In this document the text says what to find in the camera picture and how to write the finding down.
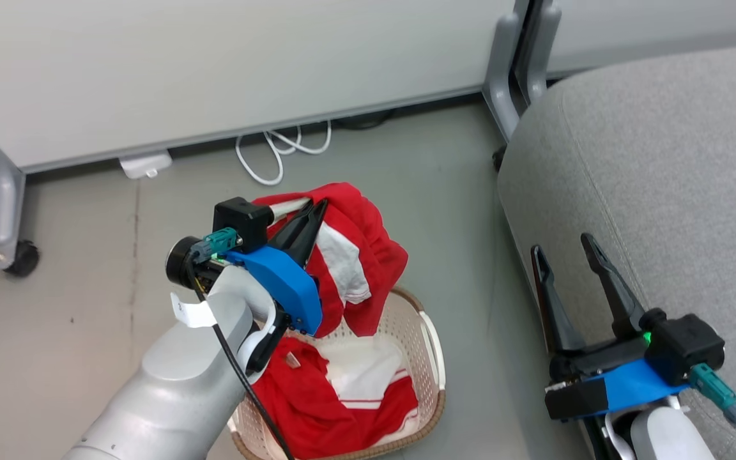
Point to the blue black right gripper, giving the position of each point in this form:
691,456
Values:
630,386

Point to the white power adapter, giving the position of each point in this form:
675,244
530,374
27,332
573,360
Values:
145,164

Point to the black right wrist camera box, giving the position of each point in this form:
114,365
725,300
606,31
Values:
687,345

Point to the wide white partition panel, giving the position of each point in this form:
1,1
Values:
214,57

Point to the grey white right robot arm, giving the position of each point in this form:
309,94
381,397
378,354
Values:
662,434

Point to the teal right camera connector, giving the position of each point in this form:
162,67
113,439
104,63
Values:
716,390

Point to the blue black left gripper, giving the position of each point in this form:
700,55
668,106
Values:
285,281

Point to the teal camera connector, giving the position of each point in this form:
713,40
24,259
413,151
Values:
716,390
221,241

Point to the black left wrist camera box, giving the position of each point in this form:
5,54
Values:
243,220

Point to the red white striped garment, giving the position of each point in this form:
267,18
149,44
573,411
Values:
304,409

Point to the narrow white partition panel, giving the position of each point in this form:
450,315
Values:
662,25

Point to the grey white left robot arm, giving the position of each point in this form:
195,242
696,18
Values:
176,383

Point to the beige plastic laundry basket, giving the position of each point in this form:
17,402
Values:
409,319

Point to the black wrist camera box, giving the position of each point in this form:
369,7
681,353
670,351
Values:
687,345
243,220

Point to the teal left camera connector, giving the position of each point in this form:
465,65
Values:
221,241

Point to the red white shirt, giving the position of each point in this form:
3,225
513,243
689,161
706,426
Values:
377,255

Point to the grey fabric sofa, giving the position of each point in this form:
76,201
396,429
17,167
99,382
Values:
662,179

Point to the black caster wheel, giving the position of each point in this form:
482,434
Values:
24,257

